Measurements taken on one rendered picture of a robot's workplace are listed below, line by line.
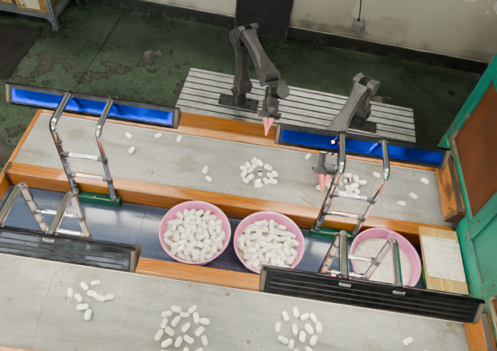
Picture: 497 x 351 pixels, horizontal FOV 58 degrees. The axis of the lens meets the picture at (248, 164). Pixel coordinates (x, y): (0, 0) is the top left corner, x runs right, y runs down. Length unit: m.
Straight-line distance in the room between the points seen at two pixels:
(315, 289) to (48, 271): 0.93
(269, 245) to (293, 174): 0.37
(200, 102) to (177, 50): 1.44
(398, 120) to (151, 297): 1.50
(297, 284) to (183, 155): 0.89
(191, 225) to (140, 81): 1.86
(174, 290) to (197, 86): 1.13
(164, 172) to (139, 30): 2.17
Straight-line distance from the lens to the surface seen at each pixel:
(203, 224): 1.74
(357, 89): 1.89
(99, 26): 3.98
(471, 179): 1.96
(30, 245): 1.39
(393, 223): 1.89
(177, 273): 1.63
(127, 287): 1.65
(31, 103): 1.79
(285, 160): 1.97
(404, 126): 2.41
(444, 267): 1.86
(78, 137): 2.07
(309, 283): 1.29
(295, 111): 2.29
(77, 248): 1.34
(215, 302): 1.61
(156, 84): 3.38
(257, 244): 1.72
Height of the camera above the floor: 2.24
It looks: 51 degrees down
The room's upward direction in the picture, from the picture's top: 9 degrees clockwise
